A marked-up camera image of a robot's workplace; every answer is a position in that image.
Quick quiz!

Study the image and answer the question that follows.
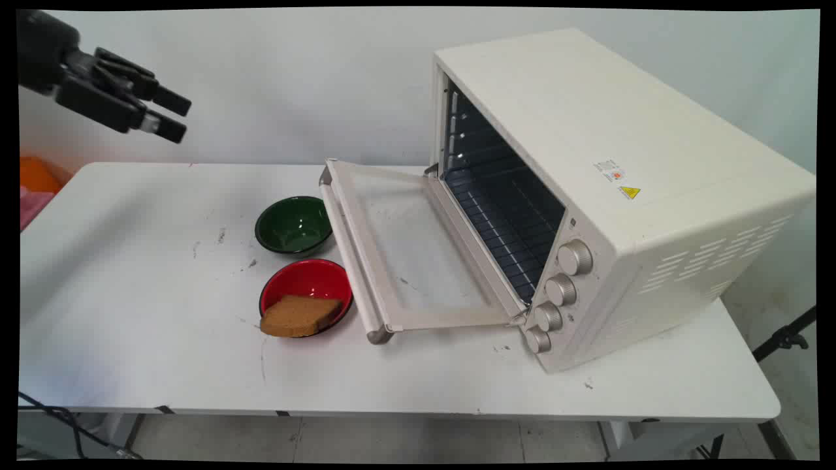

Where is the wire oven rack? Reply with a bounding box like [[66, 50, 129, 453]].
[[447, 171, 566, 304]]

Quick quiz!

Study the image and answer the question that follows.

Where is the white toaster oven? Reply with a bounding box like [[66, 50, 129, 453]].
[[428, 27, 817, 374]]

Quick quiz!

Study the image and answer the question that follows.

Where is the brown bread slice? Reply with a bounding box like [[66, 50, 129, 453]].
[[260, 294, 344, 338]]

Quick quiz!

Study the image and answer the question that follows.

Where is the black tripod stand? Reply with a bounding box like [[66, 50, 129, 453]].
[[751, 305, 817, 364]]

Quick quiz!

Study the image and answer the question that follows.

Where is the red bowl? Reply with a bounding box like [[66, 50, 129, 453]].
[[259, 258, 354, 338]]

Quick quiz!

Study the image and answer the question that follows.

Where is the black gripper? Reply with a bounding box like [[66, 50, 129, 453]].
[[18, 10, 193, 144]]

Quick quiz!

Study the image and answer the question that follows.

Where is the silver oven knob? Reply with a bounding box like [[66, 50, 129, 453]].
[[525, 326, 553, 355], [544, 274, 578, 307], [534, 302, 564, 333], [556, 239, 594, 277]]

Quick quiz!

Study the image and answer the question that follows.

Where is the pink object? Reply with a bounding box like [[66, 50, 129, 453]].
[[20, 186, 56, 232]]

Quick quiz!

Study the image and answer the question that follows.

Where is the green bowl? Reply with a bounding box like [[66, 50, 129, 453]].
[[254, 196, 335, 256]]

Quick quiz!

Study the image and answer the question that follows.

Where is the orange object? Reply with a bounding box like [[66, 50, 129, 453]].
[[20, 155, 65, 195]]

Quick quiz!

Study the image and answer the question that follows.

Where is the oven glass door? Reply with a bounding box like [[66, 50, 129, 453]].
[[318, 159, 527, 345]]

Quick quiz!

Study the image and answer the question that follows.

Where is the black cable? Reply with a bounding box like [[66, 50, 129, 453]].
[[18, 390, 144, 460]]

